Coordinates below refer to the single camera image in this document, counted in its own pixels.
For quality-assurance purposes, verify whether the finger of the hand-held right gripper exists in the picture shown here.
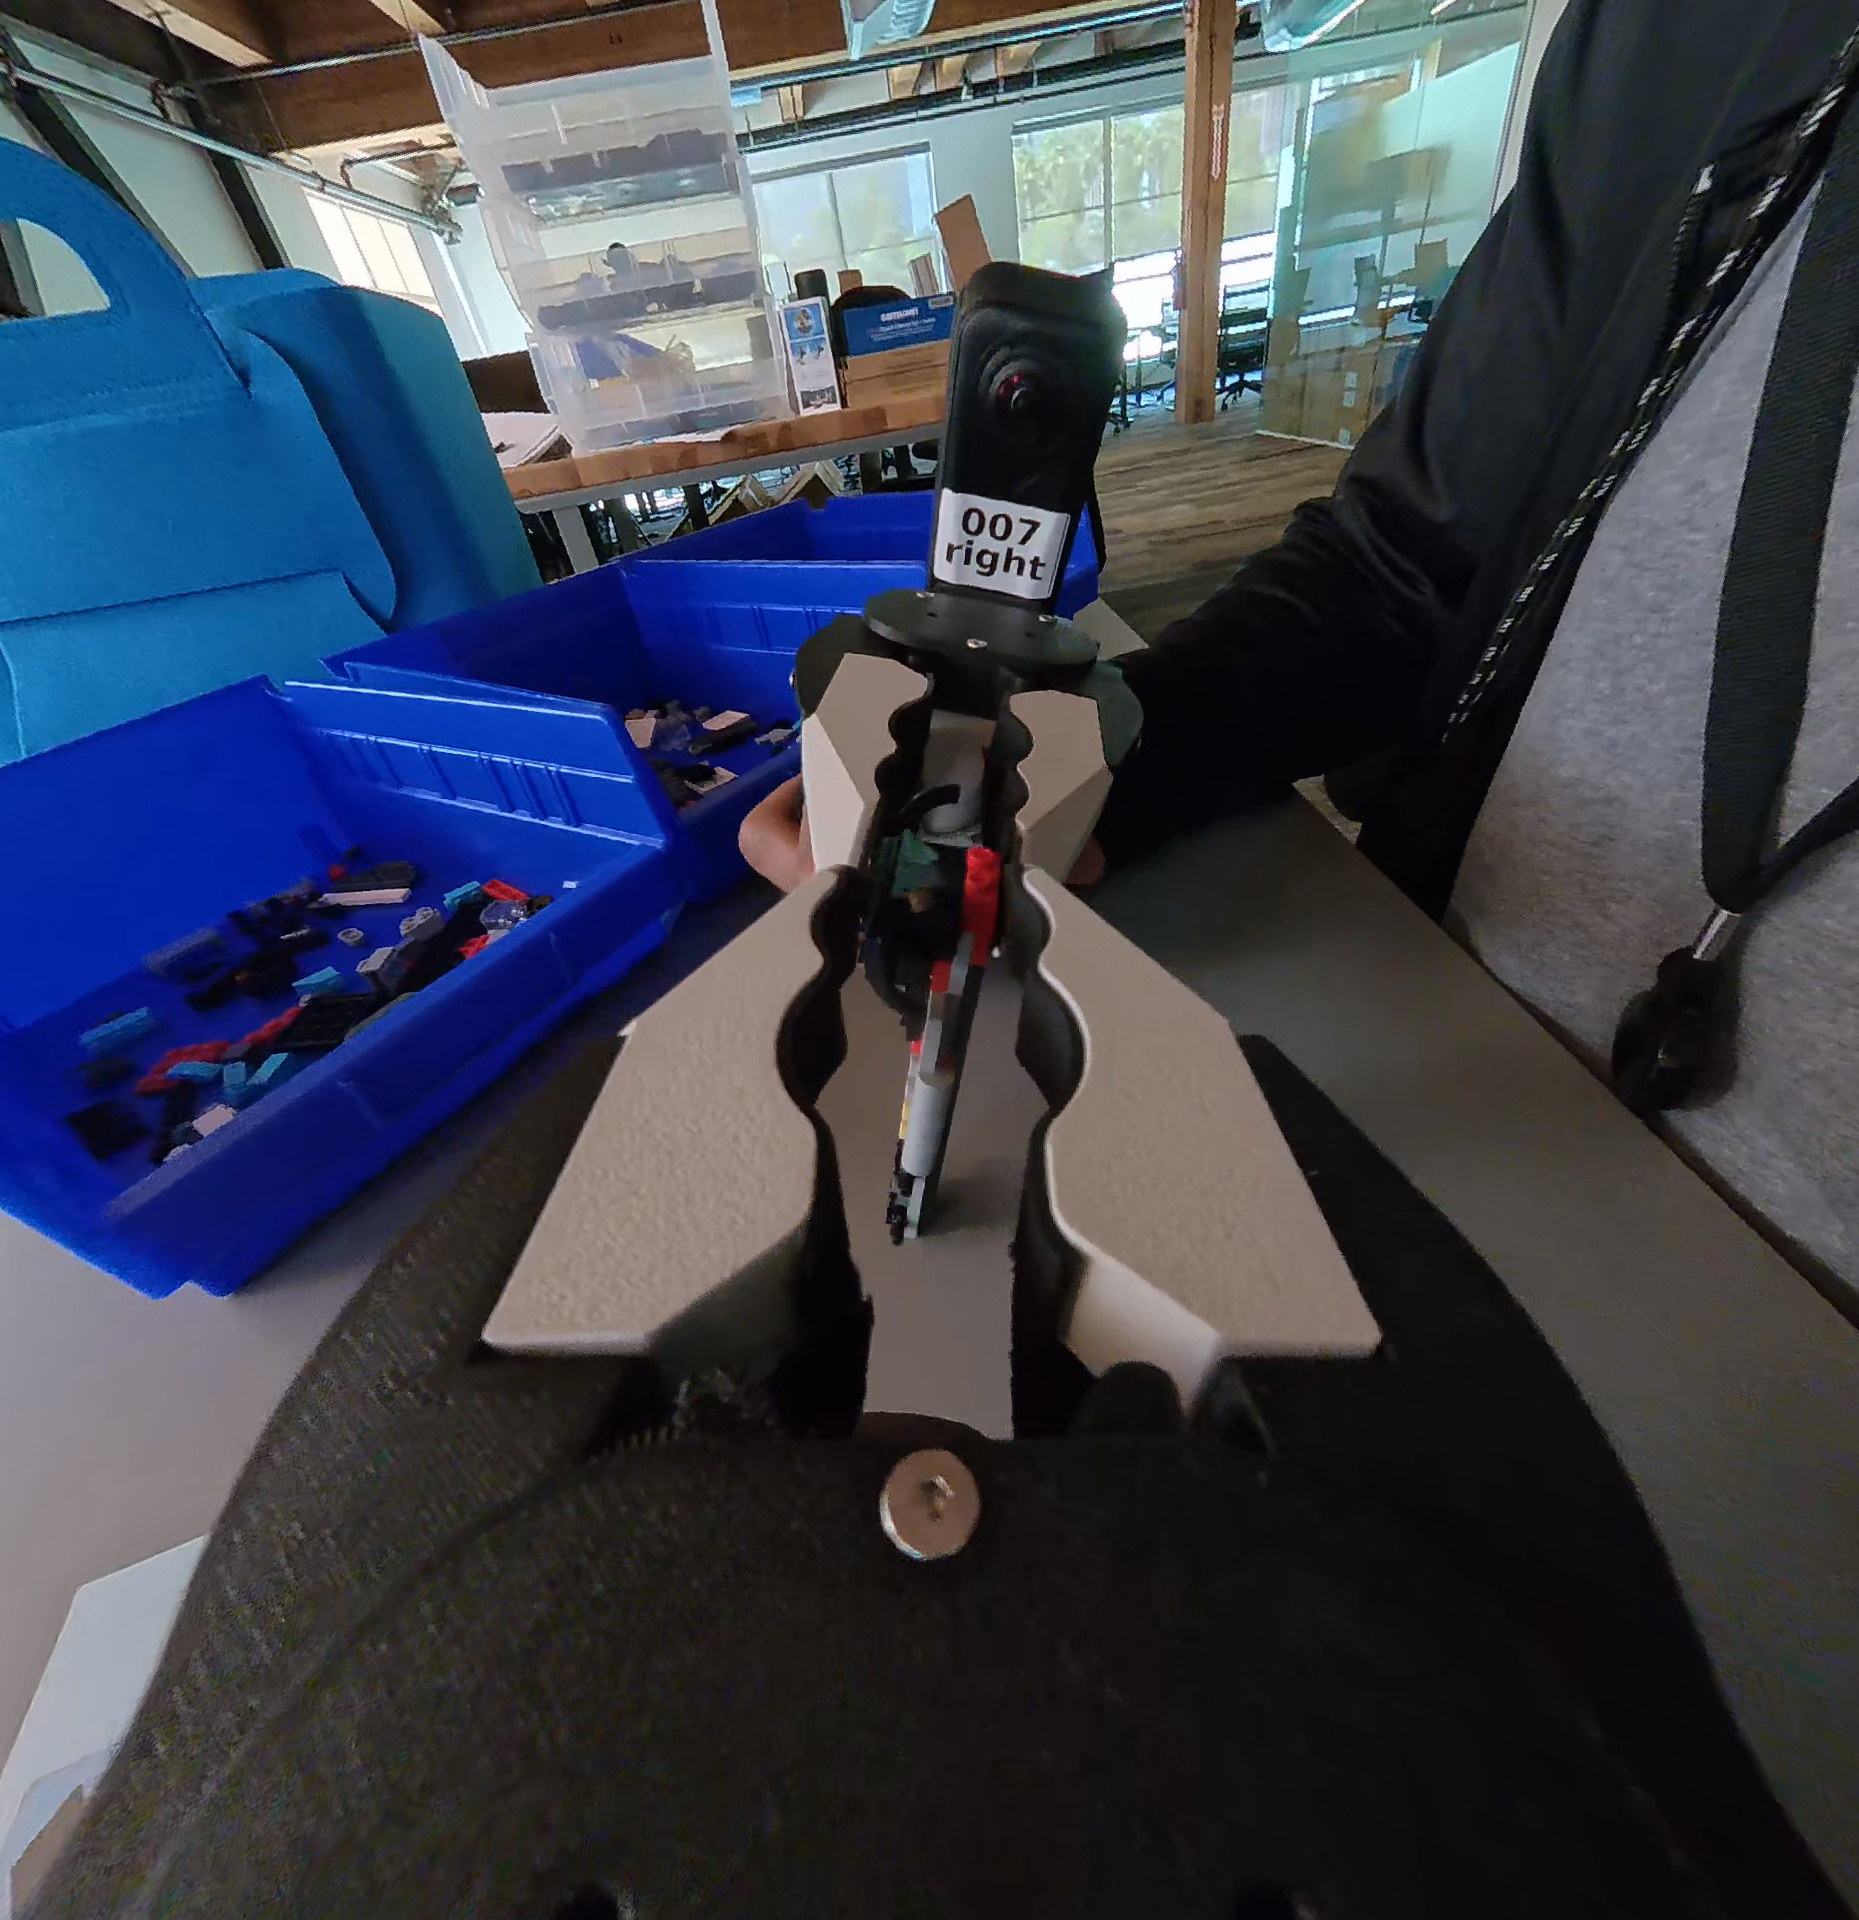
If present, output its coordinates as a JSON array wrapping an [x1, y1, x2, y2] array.
[[800, 653, 932, 903], [1000, 689, 1117, 889]]

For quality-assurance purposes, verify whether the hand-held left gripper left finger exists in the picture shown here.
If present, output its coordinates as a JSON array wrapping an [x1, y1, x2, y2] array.
[[479, 868, 878, 1427]]

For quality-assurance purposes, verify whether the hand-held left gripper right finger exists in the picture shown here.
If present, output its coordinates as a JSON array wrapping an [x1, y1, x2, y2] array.
[[1011, 874, 1383, 1427]]

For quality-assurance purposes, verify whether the pile of small bricks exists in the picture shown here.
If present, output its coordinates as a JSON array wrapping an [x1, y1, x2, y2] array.
[[626, 701, 800, 812], [66, 848, 561, 1164]]

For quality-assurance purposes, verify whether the grey red brick model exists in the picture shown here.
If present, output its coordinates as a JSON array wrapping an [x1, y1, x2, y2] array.
[[854, 816, 1014, 1248]]

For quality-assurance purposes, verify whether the grey desk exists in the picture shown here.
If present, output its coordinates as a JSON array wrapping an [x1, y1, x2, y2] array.
[[0, 600, 1859, 1920]]

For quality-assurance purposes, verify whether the person's right hand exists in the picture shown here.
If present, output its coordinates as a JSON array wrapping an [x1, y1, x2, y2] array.
[[737, 777, 824, 894]]

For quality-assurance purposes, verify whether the cardboard box blue label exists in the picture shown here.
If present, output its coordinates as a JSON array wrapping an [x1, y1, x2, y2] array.
[[829, 286, 961, 410]]

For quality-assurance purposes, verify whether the wooden table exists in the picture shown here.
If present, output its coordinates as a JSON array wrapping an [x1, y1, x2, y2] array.
[[501, 396, 949, 580]]

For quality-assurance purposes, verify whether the clear plastic drawer stack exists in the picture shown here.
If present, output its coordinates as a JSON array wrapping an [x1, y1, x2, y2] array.
[[419, 0, 800, 456]]

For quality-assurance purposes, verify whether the blue felt bag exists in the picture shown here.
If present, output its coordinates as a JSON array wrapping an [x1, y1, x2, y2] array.
[[195, 269, 545, 640], [0, 133, 405, 775]]

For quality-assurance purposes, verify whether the brick instruction booklet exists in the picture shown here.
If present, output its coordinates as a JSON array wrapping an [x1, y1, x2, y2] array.
[[0, 1532, 211, 1920]]

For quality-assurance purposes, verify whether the wooden support post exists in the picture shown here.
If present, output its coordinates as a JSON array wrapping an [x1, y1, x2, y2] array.
[[1181, 0, 1240, 427]]

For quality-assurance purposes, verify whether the black white jacket drawstring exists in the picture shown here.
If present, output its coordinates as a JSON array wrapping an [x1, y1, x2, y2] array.
[[1446, 16, 1859, 743]]

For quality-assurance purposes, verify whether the black lanyard with clip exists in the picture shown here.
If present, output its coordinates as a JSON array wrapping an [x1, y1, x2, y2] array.
[[1612, 0, 1859, 1114]]

